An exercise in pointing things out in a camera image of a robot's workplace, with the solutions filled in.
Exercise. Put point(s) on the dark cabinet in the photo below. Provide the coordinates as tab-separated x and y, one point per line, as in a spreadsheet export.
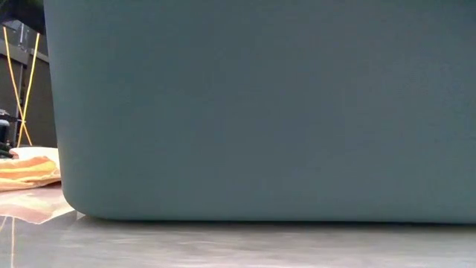
41	111

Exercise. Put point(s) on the dark teal plastic bin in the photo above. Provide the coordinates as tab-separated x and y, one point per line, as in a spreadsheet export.
260	111

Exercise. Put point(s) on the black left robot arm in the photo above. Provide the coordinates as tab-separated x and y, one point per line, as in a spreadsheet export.
4	137

